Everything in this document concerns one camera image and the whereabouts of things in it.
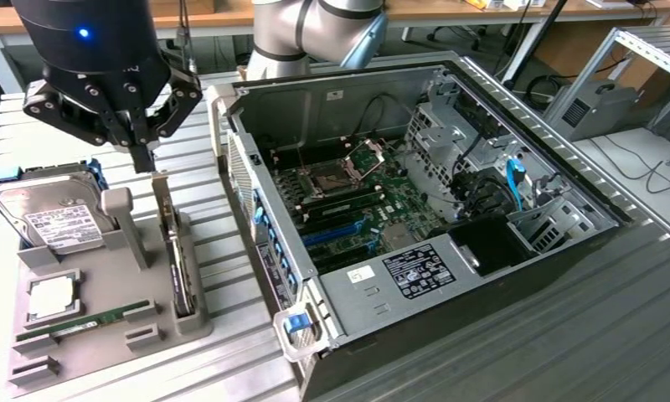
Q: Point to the dark RAM stick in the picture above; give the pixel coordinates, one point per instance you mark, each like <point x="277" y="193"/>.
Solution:
<point x="340" y="209"/>

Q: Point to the metal socket cover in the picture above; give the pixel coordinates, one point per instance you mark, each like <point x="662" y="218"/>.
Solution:
<point x="363" y="157"/>

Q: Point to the open PC case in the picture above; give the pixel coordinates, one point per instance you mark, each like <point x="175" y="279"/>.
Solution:
<point x="291" y="113"/>

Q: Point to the wooden desk white frame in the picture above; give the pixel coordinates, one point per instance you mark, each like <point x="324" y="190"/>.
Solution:
<point x="223" y="23"/>
<point x="452" y="17"/>

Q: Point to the black graphics card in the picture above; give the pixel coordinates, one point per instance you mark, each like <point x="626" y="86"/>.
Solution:
<point x="175" y="259"/>

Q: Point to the gray equipment box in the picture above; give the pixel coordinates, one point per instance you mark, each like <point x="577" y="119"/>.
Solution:
<point x="602" y="113"/>

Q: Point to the black plastic shroud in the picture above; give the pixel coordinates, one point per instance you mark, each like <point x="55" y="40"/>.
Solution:
<point x="480" y="243"/>

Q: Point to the blue disk carrier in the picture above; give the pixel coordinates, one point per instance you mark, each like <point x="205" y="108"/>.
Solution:
<point x="97" y="176"/>

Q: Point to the green motherboard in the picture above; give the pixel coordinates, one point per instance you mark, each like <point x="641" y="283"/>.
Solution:
<point x="393" y="197"/>

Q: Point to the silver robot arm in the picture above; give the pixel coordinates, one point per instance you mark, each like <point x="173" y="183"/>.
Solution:
<point x="281" y="37"/>

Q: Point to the gray parts rack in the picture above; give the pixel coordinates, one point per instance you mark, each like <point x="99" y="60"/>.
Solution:
<point x="117" y="285"/>

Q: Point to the silver hard disk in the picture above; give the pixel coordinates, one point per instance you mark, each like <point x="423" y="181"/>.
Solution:
<point x="49" y="209"/>

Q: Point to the aluminium frame table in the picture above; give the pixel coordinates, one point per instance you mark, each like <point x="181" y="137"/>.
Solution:
<point x="656" y="46"/>

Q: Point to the CPU socket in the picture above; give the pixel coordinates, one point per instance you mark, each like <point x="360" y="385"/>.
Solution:
<point x="329" y="182"/>

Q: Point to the silver metal drive cage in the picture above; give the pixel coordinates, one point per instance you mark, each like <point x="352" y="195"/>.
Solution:
<point x="436" y="138"/>

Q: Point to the blue case latch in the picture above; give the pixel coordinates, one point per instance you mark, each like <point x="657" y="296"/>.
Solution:
<point x="297" y="324"/>

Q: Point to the silver power supply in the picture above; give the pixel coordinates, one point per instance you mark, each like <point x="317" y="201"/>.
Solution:
<point x="363" y="305"/>

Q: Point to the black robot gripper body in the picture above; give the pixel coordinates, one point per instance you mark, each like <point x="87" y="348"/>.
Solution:
<point x="89" y="50"/>

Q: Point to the silver chipset heatsink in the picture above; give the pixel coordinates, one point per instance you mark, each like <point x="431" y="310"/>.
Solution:
<point x="399" y="238"/>

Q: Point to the silver CPU chip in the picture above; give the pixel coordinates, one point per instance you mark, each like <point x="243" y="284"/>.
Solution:
<point x="52" y="295"/>

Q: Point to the blue expansion slot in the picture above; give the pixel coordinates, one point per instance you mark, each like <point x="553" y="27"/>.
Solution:
<point x="331" y="236"/>

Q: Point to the black slanted pole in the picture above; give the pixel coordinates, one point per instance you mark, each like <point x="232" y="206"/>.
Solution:
<point x="537" y="37"/>

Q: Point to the green RAM stick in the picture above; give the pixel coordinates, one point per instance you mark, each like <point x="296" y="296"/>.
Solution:
<point x="84" y="321"/>

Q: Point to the silver disk bay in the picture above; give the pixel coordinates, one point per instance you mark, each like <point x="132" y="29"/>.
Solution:
<point x="553" y="234"/>

